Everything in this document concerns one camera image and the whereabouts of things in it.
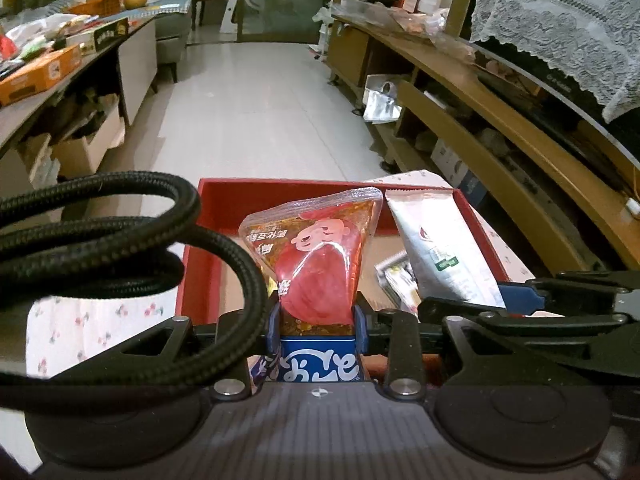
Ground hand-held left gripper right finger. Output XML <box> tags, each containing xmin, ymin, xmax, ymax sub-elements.
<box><xmin>352</xmin><ymin>305</ymin><xmax>521</xmax><ymax>402</ymax></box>

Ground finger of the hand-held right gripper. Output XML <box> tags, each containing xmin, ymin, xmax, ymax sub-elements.
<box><xmin>419</xmin><ymin>297</ymin><xmax>633</xmax><ymax>335</ymax></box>
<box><xmin>497</xmin><ymin>270</ymin><xmax>640</xmax><ymax>311</ymax></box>

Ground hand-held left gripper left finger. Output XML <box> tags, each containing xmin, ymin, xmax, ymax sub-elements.
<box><xmin>119</xmin><ymin>305</ymin><xmax>282</xmax><ymax>402</ymax></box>

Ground blue snack packet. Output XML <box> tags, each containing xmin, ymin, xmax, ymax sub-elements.
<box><xmin>248</xmin><ymin>335</ymin><xmax>372</xmax><ymax>394</ymax></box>

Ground silver snack packet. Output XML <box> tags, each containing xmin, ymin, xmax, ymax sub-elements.
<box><xmin>385</xmin><ymin>187</ymin><xmax>507</xmax><ymax>310</ymax></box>

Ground red clear snack packet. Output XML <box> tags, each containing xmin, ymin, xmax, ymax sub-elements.
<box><xmin>239</xmin><ymin>186</ymin><xmax>385</xmax><ymax>336</ymax></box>

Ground red cardboard box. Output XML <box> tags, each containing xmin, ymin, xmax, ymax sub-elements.
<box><xmin>175</xmin><ymin>177</ymin><xmax>527</xmax><ymax>342</ymax></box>

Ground black white snack packet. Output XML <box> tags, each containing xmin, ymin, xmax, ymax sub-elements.
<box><xmin>375</xmin><ymin>252</ymin><xmax>422</xmax><ymax>317</ymax></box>

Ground white blue carton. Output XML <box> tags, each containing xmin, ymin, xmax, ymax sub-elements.
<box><xmin>431</xmin><ymin>137</ymin><xmax>489</xmax><ymax>207</ymax></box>

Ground wooden TV cabinet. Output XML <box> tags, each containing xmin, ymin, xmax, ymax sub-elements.
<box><xmin>327</xmin><ymin>14</ymin><xmax>640</xmax><ymax>288</ymax></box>

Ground floral tablecloth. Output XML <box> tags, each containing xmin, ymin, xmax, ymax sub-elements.
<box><xmin>25</xmin><ymin>167</ymin><xmax>537</xmax><ymax>380</ymax></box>

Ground silver foil bag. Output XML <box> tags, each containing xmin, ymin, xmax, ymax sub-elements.
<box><xmin>362</xmin><ymin>74</ymin><xmax>404</xmax><ymax>124</ymax></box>

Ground open cardboard box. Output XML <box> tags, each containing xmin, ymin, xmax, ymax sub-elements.
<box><xmin>50</xmin><ymin>102</ymin><xmax>126</xmax><ymax>179</ymax></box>

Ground clear plastic bags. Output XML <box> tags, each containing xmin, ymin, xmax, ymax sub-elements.
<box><xmin>377</xmin><ymin>6</ymin><xmax>477</xmax><ymax>63</ymax></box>

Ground white lace cloth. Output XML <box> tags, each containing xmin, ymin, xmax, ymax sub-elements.
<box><xmin>470</xmin><ymin>0</ymin><xmax>640</xmax><ymax>124</ymax></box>

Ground long grey side table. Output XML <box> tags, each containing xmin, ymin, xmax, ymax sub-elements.
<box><xmin>0</xmin><ymin>12</ymin><xmax>159</xmax><ymax>198</ymax></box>

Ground grey sofa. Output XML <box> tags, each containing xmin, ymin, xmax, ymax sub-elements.
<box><xmin>151</xmin><ymin>0</ymin><xmax>194</xmax><ymax>84</ymax></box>

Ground long black green box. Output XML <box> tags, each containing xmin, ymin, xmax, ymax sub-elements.
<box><xmin>65</xmin><ymin>16</ymin><xmax>130</xmax><ymax>56</ymax></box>

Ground orange cardboard box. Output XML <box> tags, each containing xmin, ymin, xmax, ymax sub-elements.
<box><xmin>0</xmin><ymin>44</ymin><xmax>84</xmax><ymax>107</ymax></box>

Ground orange plastic crate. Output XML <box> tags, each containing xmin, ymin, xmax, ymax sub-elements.
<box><xmin>65</xmin><ymin>0</ymin><xmax>126</xmax><ymax>17</ymax></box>

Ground pile of snack packets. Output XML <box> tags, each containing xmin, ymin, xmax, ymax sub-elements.
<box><xmin>0</xmin><ymin>10</ymin><xmax>96</xmax><ymax>78</ymax></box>

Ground black braided cable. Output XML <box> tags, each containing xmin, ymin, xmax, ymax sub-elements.
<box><xmin>0</xmin><ymin>171</ymin><xmax>275</xmax><ymax>414</ymax></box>

